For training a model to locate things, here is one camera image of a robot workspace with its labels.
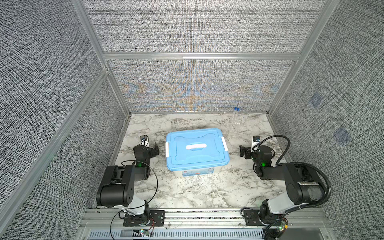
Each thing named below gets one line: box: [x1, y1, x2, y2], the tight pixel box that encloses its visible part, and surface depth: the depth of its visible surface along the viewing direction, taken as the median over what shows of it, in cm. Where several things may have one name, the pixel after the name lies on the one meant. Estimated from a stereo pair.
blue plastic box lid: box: [165, 128, 230, 171], surface depth 81 cm
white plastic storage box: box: [169, 162, 228, 177], surface depth 83 cm
